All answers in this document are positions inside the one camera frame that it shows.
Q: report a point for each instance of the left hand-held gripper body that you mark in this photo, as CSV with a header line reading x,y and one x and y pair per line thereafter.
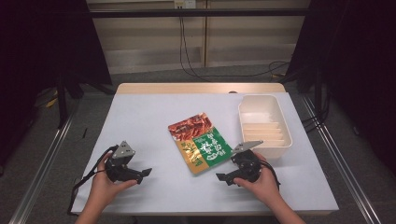
x,y
122,161

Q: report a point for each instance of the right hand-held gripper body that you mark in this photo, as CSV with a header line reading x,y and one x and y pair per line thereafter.
x,y
247,161

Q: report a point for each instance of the person's left hand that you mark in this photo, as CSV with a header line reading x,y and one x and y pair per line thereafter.
x,y
106,188

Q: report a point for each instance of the person's right hand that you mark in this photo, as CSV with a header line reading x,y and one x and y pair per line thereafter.
x,y
264,188

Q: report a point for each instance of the white plastic container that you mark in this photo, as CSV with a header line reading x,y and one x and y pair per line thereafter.
x,y
264,124

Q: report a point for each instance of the red green snack packet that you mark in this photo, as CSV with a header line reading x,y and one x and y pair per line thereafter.
x,y
199,143

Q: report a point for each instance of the white table mat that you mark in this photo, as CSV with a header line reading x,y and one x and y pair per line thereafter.
x,y
149,124

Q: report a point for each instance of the black metal stand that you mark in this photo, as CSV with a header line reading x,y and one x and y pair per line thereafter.
x,y
62,102

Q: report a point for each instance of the black curtain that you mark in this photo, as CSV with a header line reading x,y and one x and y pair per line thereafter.
x,y
351,62
46,46

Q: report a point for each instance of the black horizontal bar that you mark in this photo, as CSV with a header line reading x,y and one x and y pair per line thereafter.
x,y
199,12

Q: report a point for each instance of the metal floor rail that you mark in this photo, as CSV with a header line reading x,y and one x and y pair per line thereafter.
x,y
43,168
339,161

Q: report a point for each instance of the white wall socket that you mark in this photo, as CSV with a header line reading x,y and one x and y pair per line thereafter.
x,y
185,3

